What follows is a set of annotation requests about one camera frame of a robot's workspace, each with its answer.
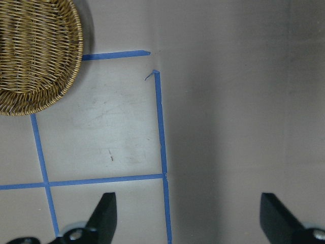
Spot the woven wicker basket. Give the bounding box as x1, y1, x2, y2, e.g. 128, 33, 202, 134
1, 1, 83, 116

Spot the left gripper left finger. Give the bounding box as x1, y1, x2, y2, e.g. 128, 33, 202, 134
51, 193, 117, 244

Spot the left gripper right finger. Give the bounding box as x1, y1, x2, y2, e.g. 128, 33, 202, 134
259, 193, 324, 244

